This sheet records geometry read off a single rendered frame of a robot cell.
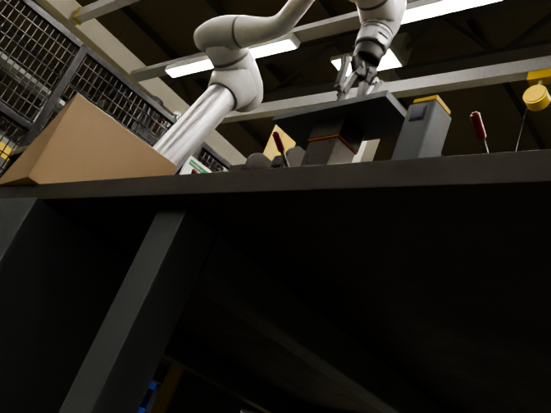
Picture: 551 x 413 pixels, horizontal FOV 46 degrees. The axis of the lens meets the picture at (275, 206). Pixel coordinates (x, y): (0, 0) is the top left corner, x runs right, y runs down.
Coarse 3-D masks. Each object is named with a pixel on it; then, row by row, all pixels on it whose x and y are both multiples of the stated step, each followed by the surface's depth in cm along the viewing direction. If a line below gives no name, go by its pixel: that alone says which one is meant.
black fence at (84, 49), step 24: (0, 0) 229; (24, 0) 233; (48, 24) 240; (0, 48) 228; (24, 48) 233; (72, 72) 244; (48, 96) 240; (144, 96) 266; (24, 120) 231; (168, 120) 274; (24, 144) 230; (0, 168) 226
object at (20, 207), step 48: (0, 240) 129; (48, 240) 131; (96, 240) 139; (0, 288) 124; (48, 288) 131; (96, 288) 139; (0, 336) 124; (48, 336) 131; (0, 384) 124; (48, 384) 131
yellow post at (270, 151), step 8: (280, 136) 324; (288, 136) 326; (272, 144) 325; (288, 144) 326; (264, 152) 326; (272, 152) 321; (176, 368) 279; (168, 376) 279; (176, 376) 276; (168, 384) 276; (176, 384) 273; (160, 392) 277; (168, 392) 274; (160, 400) 274; (168, 400) 271; (152, 408) 275; (160, 408) 271
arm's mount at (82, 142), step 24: (72, 120) 142; (96, 120) 146; (48, 144) 138; (72, 144) 142; (96, 144) 145; (120, 144) 149; (144, 144) 153; (24, 168) 140; (48, 168) 138; (72, 168) 141; (96, 168) 145; (120, 168) 149; (144, 168) 153; (168, 168) 157
